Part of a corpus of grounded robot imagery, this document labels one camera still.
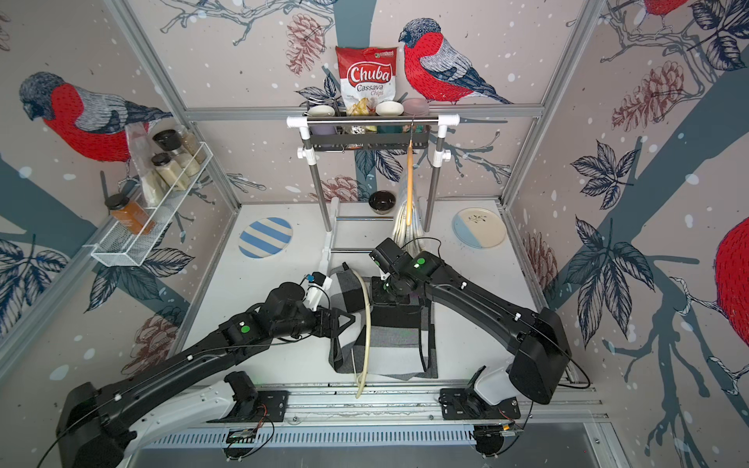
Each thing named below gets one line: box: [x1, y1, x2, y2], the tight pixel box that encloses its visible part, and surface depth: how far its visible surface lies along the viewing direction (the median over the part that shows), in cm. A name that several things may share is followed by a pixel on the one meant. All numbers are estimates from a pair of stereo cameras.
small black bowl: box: [368, 190, 396, 215], surface depth 117 cm
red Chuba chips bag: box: [335, 45, 398, 117], surface depth 81 cm
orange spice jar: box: [104, 193, 157, 235], surface depth 69 cm
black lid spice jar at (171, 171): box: [151, 152, 192, 192], surface depth 79 cm
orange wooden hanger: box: [406, 116, 415, 224], surface depth 65 cm
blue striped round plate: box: [237, 217, 294, 260], surface depth 113 cm
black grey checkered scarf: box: [328, 262, 438, 381], surface depth 83 cm
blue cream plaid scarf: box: [392, 199, 424, 256], surface depth 78 cm
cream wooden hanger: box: [351, 267, 372, 399], surface depth 76 cm
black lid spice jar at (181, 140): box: [152, 126, 206, 166], surface depth 85 cm
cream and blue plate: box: [452, 207, 508, 250], surface depth 116 cm
